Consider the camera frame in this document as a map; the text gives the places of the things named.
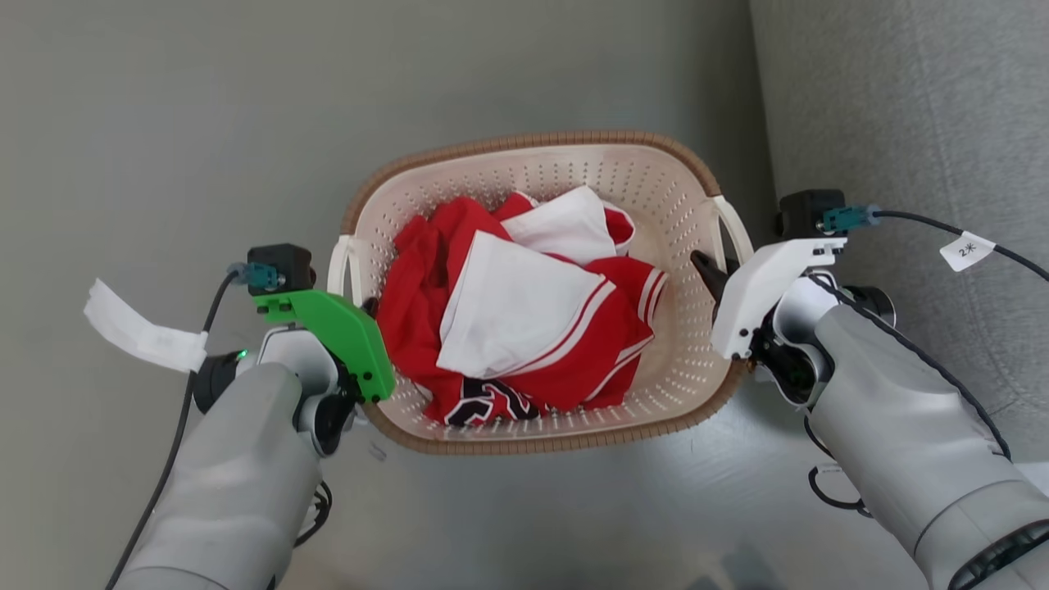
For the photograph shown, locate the blank white paper tag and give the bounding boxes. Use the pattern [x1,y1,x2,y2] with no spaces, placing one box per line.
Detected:
[84,279,210,374]

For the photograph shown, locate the white printed paper tag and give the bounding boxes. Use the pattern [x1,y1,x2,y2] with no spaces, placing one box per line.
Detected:
[939,232,997,273]

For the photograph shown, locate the cream perforated laundry basket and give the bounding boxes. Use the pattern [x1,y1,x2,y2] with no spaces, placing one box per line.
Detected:
[326,129,755,456]

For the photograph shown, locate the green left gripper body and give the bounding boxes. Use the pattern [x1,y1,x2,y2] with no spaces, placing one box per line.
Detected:
[253,288,397,405]

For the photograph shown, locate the grey fabric sofa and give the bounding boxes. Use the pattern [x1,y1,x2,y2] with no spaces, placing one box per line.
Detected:
[750,0,1049,492]

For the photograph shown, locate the black cable with blank tag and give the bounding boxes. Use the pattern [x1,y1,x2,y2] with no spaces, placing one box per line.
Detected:
[105,262,284,590]

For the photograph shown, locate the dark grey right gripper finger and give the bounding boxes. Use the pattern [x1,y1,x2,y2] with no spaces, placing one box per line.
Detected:
[691,250,739,323]

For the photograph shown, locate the red and white garment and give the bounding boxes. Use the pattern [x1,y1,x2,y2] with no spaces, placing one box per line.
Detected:
[375,185,669,427]

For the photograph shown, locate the black cable with printed tag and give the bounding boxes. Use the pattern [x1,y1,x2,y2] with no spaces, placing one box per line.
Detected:
[822,205,1049,284]

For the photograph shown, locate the thin black arm cable loop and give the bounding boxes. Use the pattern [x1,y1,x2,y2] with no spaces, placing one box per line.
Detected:
[293,479,334,548]
[806,463,871,519]

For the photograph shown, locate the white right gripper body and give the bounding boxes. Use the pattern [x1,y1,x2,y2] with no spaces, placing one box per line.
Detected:
[711,238,847,361]

